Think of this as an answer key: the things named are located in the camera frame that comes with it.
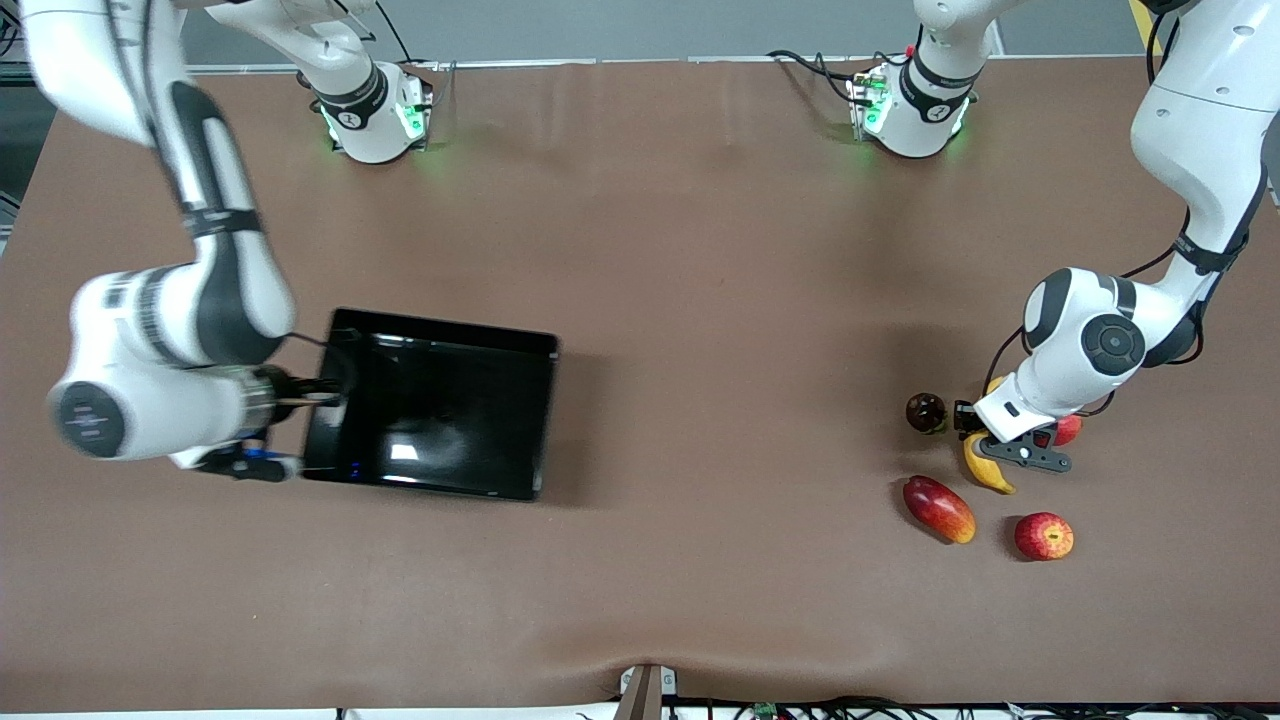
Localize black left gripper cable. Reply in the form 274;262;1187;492
985;235;1216;417

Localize black arm base cable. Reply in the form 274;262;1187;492
767;48;906;107
372;0;457;101

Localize black right arm base cable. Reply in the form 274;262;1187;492
372;0;457;101

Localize yellow banana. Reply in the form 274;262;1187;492
963;377;1018;496

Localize black plastic box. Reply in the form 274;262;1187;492
300;307;561;503

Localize black left arm base cable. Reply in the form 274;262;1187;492
767;48;906;107

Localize red yellow mango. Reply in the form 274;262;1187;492
902;475;978;545

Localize brown table mat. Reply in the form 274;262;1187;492
0;55;1280;713

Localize silver table edge rail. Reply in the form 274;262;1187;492
185;54;1151;77

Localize red yellow-speckled apple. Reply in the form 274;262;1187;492
1013;512;1076;562

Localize dark purple plum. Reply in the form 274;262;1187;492
905;392;948;435

